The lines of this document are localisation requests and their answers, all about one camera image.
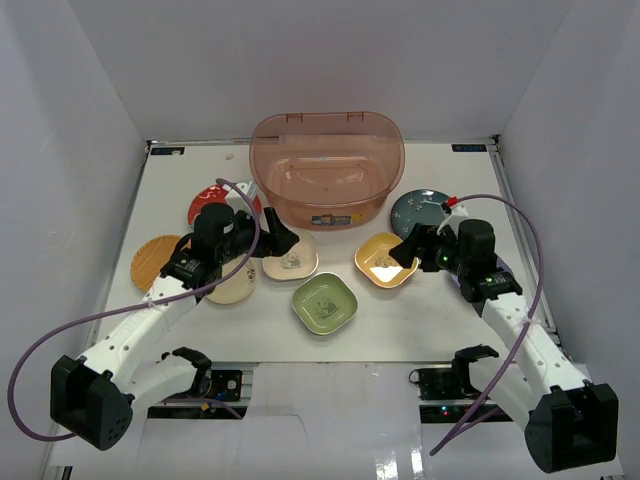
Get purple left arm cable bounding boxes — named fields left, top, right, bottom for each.
left=6, top=176, right=262, bottom=443

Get beige square panda plate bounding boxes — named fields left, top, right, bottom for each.
left=262, top=230, right=319, bottom=281

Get teal blossom round plate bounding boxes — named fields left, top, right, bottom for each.
left=390, top=189, right=449, bottom=240

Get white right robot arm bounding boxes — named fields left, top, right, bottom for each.
left=389, top=219, right=619, bottom=473

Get yellow square panda plate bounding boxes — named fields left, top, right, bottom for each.
left=354, top=232, right=418, bottom=289

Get green square panda plate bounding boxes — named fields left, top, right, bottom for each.
left=292, top=272, right=359, bottom=336

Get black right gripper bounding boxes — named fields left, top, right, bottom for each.
left=389, top=223, right=469, bottom=278

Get cream round plate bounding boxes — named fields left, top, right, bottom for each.
left=207, top=260, right=257, bottom=305

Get translucent pink plastic bin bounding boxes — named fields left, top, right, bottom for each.
left=249, top=111, right=405, bottom=231

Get red floral round plate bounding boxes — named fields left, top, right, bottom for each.
left=187, top=181, right=263, bottom=229

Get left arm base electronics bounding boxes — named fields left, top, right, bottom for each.
left=147, top=370, right=249, bottom=420

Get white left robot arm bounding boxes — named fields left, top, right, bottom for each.
left=50, top=203, right=299, bottom=451

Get woven yellow round plate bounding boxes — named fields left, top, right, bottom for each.
left=130, top=235, right=181, bottom=292

